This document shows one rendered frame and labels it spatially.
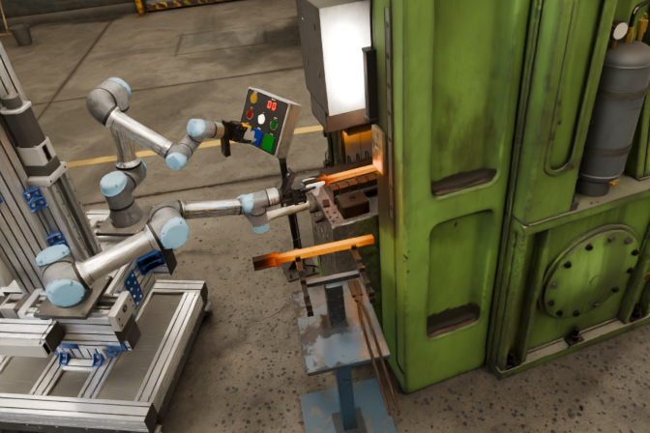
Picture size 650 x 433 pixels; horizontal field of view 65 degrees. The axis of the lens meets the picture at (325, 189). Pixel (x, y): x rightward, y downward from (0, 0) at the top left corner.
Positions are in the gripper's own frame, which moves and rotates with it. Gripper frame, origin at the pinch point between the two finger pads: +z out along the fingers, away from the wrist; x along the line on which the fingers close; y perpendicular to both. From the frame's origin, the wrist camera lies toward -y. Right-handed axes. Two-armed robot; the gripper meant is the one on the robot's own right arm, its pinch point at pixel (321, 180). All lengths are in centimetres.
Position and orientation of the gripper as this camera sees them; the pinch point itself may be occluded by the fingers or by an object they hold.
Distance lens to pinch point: 221.1
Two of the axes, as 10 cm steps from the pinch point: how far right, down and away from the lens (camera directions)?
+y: 0.8, 8.2, 5.6
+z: 9.4, -2.4, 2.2
